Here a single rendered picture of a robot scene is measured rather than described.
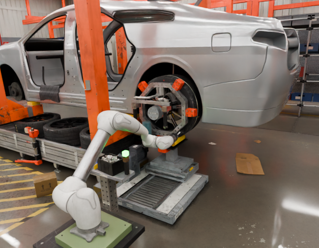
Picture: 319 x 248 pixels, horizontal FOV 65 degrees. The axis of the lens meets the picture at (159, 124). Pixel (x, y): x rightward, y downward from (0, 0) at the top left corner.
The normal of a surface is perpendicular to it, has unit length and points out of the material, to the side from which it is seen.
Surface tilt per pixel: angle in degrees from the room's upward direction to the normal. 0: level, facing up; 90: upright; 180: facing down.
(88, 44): 90
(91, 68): 90
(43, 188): 90
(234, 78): 90
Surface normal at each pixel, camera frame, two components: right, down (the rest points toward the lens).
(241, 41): -0.52, 0.26
